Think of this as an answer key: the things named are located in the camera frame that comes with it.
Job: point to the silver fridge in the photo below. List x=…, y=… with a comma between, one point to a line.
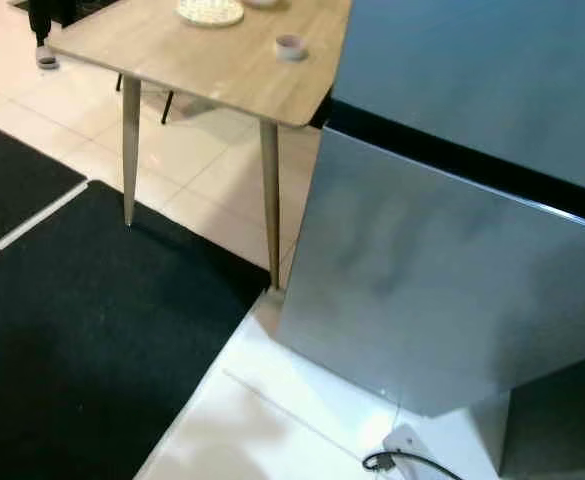
x=432, y=270

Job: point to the black floor mat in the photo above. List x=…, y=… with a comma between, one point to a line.
x=92, y=350
x=12, y=180

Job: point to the person leg with slipper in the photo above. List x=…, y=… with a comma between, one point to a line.
x=44, y=58

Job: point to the black chair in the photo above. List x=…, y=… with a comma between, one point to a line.
x=167, y=107

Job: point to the light wooden table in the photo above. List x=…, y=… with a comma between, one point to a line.
x=212, y=60

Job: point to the floral pattern plate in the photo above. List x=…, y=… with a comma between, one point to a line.
x=210, y=12

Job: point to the beige tape roll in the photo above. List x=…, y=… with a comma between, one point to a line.
x=292, y=56

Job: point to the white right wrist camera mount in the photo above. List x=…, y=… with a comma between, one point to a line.
x=404, y=440

